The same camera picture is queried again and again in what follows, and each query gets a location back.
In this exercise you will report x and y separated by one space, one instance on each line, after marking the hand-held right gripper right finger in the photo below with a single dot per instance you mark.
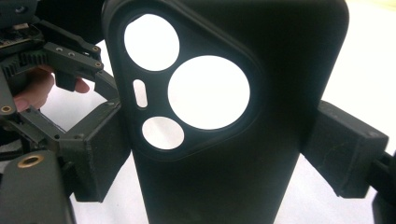
345 149

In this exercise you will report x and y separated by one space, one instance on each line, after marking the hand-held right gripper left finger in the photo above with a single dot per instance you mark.
96 155

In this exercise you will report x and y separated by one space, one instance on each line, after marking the black phone case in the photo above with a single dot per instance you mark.
280 62

